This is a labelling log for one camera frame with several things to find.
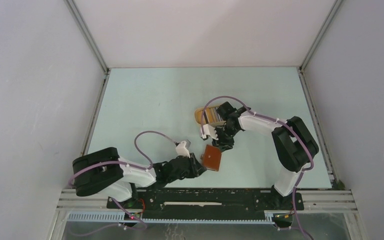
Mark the brown leather card holder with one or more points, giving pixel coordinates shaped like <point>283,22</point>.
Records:
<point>211,158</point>

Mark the stack of credit cards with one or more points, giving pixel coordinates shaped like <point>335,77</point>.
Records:
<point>211,115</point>

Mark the aluminium frame rail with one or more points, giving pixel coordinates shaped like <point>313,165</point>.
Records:
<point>314,201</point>

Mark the beige oval card tray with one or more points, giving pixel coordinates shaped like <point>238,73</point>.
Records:
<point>199,117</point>

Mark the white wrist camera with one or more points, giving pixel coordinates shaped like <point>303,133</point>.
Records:
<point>208,131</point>
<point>182,148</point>

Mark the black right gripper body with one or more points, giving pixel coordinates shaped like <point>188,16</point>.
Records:
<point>225,135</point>

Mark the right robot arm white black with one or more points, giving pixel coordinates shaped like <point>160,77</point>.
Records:
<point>294,144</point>

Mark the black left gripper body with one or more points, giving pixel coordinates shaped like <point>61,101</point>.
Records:
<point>191,171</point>

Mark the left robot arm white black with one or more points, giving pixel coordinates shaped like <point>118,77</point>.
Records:
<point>105,173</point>

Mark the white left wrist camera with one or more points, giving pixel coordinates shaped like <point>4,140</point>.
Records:
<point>182,148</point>

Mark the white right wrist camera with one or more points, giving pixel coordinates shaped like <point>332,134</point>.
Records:
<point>208,131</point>

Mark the white toothed cable duct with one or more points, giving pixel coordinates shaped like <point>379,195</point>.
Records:
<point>121,217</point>

